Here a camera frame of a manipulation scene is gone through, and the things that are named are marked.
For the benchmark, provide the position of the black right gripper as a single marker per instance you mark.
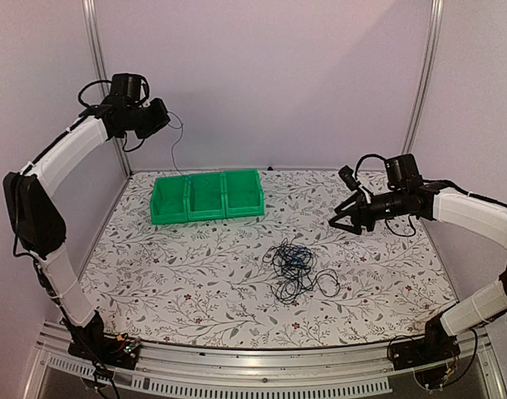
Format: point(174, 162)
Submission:
point(361, 210)

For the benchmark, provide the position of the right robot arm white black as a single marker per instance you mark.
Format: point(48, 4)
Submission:
point(435, 200)

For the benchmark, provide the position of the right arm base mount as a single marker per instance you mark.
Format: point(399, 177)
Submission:
point(435, 346)

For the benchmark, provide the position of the green three-compartment plastic bin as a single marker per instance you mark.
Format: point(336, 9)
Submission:
point(206, 196)

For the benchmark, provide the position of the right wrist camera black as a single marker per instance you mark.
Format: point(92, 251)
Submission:
point(347, 175)

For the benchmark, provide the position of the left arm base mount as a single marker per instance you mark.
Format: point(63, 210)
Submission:
point(91, 343)

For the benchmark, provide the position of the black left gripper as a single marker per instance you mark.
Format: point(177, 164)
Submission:
point(163, 118)

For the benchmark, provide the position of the left aluminium frame post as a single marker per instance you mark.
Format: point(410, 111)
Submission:
point(98, 61)

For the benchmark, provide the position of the front aluminium rail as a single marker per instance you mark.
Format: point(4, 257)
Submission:
point(175, 371)

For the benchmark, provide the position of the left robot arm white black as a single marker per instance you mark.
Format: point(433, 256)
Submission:
point(39, 231)

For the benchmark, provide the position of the floral patterned table mat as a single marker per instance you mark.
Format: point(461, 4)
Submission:
point(212, 283)

